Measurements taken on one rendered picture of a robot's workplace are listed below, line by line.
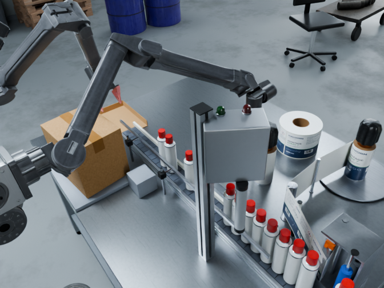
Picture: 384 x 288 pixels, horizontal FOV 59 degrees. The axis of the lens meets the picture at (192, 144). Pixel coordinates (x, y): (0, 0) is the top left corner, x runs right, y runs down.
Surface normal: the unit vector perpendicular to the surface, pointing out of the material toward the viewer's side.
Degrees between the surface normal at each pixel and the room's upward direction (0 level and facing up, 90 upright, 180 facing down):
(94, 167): 90
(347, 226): 0
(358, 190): 0
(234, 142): 90
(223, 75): 46
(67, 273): 0
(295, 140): 90
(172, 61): 50
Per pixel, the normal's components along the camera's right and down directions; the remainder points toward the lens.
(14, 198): 0.68, 0.43
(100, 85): 0.51, -0.20
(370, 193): -0.05, -0.78
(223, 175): 0.04, 0.62
